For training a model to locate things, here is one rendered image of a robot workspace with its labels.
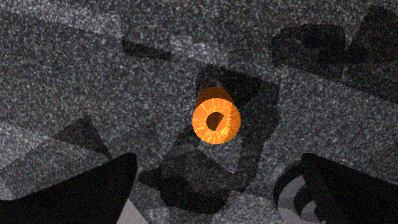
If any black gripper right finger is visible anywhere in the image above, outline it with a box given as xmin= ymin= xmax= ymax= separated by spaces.
xmin=300 ymin=153 xmax=398 ymax=224

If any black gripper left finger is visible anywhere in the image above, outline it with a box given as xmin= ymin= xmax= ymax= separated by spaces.
xmin=0 ymin=153 xmax=138 ymax=224

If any orange cylinder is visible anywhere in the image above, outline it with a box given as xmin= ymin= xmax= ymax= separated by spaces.
xmin=192 ymin=87 xmax=241 ymax=144

